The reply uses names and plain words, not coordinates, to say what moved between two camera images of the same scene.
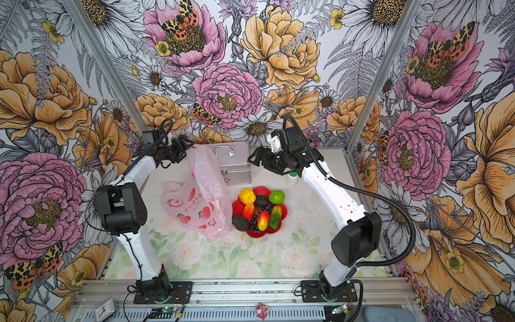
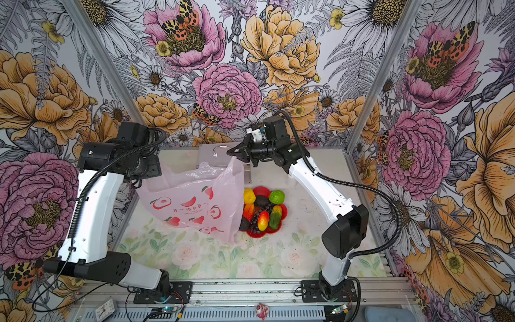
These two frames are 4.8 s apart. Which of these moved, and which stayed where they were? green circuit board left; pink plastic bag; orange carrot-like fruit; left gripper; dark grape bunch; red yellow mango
Moved: pink plastic bag; left gripper
Stayed: green circuit board left; red yellow mango; orange carrot-like fruit; dark grape bunch
